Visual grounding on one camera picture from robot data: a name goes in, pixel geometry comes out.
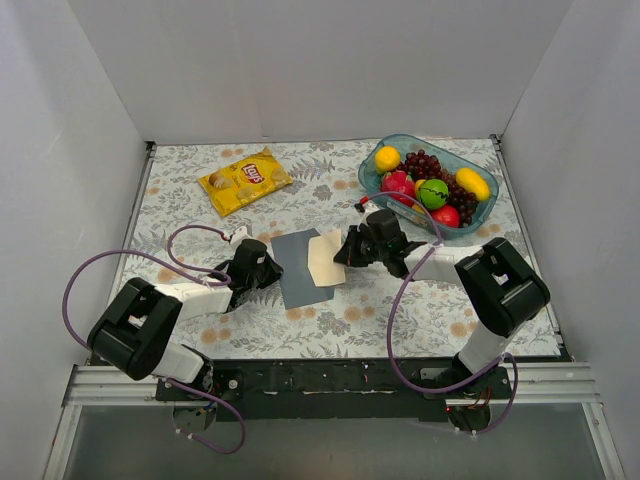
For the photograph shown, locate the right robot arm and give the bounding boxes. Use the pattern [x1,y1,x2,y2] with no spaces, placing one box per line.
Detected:
[334,209,550,398]

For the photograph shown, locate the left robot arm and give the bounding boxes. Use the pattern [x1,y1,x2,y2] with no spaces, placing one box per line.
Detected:
[87,239,283,400]

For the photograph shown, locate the teal plastic fruit basket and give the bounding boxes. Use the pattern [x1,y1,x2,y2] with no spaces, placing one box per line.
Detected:
[358,134,499,239]

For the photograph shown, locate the small orange fruit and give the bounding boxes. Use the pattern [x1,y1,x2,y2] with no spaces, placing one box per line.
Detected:
[414,179,426,199]

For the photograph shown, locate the green ball fruit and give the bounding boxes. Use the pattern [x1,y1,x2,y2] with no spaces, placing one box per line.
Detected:
[416,179,449,210]

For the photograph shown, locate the red apple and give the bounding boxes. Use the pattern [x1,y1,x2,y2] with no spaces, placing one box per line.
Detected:
[431,205,460,228]

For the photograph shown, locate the yellow lemon left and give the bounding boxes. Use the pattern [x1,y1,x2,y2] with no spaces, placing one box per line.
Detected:
[374,146,402,175]

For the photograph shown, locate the yellow Lays chips bag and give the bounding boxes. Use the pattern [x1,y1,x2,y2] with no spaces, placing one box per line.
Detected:
[198,147,293,217]

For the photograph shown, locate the purple grape bunch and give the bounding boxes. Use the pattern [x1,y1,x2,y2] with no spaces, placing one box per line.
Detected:
[399,150,480,228]

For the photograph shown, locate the floral tablecloth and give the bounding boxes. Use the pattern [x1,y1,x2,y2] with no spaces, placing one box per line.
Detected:
[99,138,561,361]

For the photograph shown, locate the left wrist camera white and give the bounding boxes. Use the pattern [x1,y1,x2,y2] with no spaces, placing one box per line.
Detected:
[228,225,253,248]

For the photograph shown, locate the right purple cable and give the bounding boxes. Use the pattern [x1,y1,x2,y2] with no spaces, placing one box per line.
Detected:
[367,192,519,434]

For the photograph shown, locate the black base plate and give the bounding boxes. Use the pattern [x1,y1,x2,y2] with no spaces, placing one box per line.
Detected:
[154,358,514,424]

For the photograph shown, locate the aluminium frame rail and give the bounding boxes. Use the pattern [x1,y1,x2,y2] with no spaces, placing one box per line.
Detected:
[63,362,602,406]

